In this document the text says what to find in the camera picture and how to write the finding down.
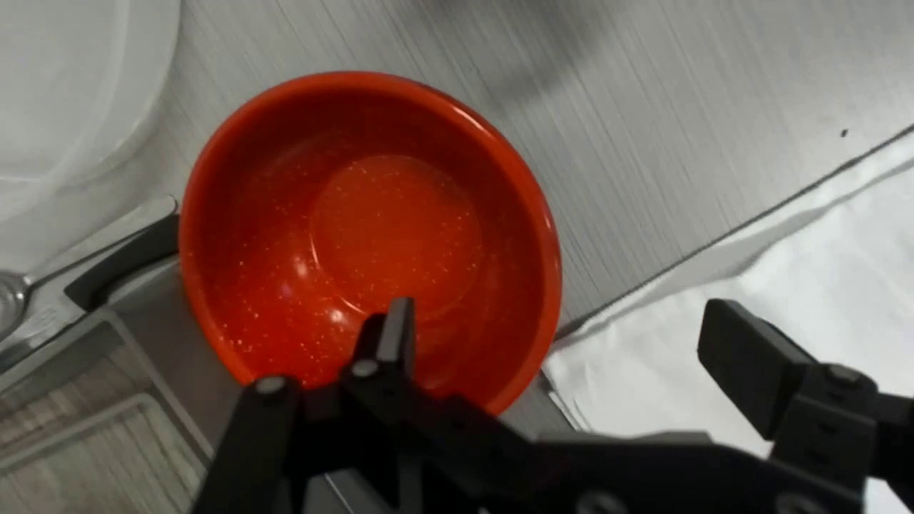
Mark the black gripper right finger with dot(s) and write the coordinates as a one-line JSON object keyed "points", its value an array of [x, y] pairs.
{"points": [[781, 379]]}

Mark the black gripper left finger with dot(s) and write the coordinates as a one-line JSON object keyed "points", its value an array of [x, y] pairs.
{"points": [[394, 351]]}

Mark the red bowl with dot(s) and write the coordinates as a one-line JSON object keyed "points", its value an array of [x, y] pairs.
{"points": [[371, 217]]}

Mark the clear glass bowl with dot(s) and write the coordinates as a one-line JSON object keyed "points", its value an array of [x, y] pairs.
{"points": [[57, 94]]}

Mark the folded white towel red stripes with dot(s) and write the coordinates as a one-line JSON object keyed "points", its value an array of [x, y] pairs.
{"points": [[837, 275]]}

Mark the gray metal tray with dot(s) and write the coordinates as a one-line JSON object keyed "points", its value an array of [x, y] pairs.
{"points": [[86, 445]]}

